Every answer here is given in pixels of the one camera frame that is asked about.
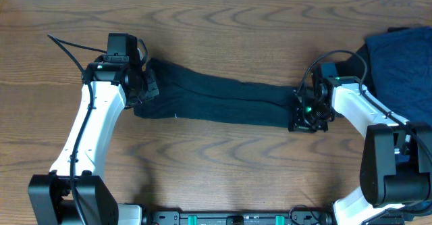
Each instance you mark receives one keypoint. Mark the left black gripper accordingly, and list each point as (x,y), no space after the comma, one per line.
(153,90)

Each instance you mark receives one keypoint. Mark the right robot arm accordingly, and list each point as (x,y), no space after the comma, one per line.
(395,171)

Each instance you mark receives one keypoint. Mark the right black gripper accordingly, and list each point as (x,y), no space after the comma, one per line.
(298,123)

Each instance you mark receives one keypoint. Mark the black garment under blue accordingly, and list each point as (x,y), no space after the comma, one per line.
(354,67)

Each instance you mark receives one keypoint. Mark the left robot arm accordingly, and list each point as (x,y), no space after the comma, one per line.
(74,192)

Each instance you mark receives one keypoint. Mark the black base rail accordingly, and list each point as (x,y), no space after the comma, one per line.
(236,219)

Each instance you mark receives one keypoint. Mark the dark teal t-shirt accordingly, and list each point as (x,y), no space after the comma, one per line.
(184,93)

